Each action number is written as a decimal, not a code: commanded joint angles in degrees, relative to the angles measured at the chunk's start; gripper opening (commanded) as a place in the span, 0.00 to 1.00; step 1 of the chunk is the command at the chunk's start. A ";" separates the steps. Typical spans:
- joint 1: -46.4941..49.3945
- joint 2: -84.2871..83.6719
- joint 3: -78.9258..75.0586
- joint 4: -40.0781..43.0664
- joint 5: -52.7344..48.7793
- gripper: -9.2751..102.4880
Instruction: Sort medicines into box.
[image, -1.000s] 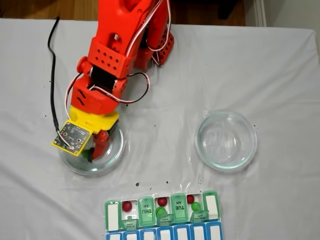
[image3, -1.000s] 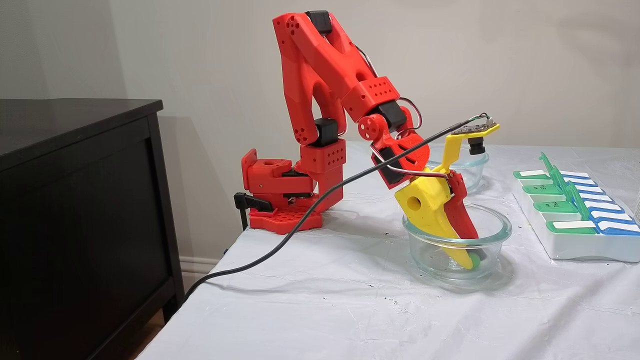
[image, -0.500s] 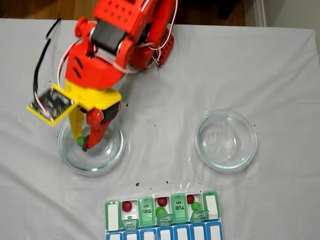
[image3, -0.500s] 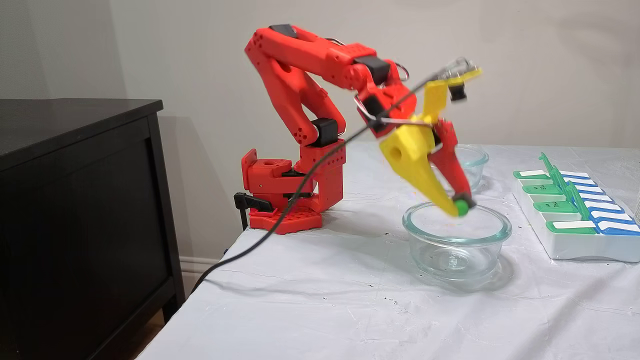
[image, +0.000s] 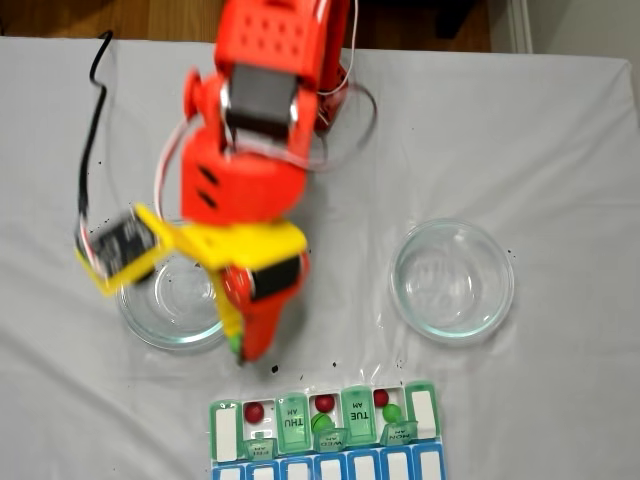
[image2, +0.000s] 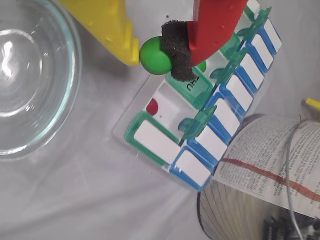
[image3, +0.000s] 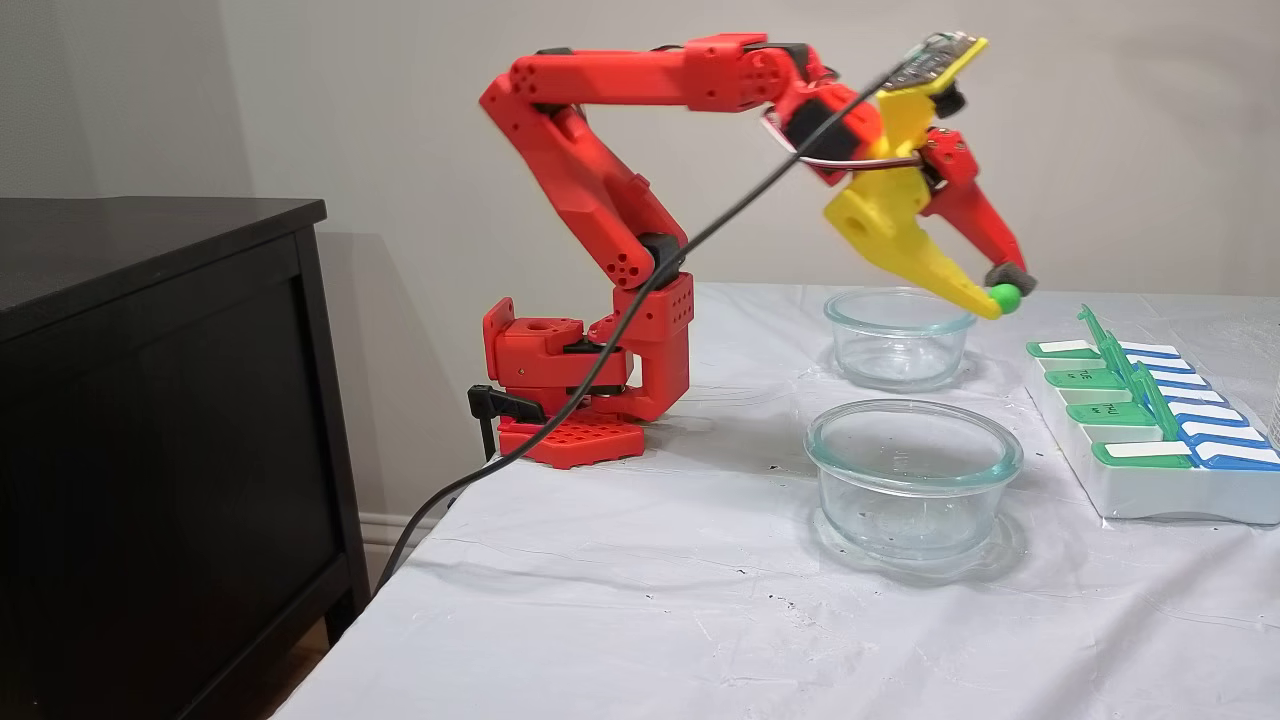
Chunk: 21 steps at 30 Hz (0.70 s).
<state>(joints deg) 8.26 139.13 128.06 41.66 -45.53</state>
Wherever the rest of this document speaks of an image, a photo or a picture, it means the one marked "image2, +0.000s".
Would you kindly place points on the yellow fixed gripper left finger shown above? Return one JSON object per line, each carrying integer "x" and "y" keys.
{"x": 107, "y": 22}

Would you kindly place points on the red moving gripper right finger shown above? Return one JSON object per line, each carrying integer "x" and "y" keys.
{"x": 212, "y": 25}

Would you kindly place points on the red pill ball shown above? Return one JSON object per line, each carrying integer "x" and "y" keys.
{"x": 152, "y": 106}

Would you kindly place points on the weekly pill organizer box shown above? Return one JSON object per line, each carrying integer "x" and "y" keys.
{"x": 155, "y": 140}

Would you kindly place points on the clear glass bowl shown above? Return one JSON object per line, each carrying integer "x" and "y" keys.
{"x": 50, "y": 112}

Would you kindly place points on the yellow plastic piece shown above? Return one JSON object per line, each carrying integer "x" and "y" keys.
{"x": 313, "y": 103}

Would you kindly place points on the brown rubber band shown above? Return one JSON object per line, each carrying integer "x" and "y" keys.
{"x": 262, "y": 172}

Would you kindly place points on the white tablecloth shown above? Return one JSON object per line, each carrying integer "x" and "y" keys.
{"x": 75, "y": 200}

